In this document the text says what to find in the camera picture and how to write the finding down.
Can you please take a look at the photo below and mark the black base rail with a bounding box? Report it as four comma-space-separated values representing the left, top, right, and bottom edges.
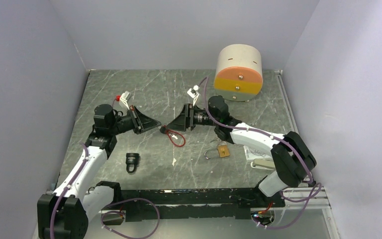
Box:
103, 188, 286, 222

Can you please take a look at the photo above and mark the brass padlock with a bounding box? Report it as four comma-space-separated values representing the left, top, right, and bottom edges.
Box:
204, 144, 230, 160

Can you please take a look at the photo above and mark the white card package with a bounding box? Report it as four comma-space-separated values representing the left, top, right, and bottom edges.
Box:
243, 145, 273, 161

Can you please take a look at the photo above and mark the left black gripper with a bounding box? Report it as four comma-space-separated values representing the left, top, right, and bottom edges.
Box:
109, 105, 161, 135

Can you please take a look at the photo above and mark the cylindrical drawer box orange yellow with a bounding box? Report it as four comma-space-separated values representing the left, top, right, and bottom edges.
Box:
213, 44, 263, 102

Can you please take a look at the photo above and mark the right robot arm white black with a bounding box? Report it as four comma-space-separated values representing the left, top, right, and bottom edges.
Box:
160, 96, 317, 207

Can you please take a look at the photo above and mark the black padlock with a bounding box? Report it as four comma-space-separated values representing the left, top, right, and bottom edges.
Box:
125, 153, 140, 174

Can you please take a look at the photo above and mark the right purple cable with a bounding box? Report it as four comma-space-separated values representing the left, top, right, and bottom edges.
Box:
202, 76, 323, 203

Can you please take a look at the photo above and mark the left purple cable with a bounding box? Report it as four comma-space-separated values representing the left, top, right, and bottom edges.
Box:
48, 142, 90, 239

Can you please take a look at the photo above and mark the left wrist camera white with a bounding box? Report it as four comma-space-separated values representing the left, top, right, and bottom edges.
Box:
115, 91, 132, 109

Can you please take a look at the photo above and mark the purple cable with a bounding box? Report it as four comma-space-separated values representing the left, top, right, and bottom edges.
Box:
48, 142, 90, 239
202, 76, 323, 203

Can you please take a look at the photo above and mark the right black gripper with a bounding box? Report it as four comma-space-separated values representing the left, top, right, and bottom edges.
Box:
166, 104, 218, 132

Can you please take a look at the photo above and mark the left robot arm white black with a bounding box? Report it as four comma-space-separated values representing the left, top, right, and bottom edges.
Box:
37, 104, 161, 239

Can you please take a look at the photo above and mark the beige white stapler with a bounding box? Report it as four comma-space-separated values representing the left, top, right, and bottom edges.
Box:
250, 158, 276, 170

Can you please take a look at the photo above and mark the red cable lock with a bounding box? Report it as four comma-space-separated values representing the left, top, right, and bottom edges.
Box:
166, 129, 186, 147

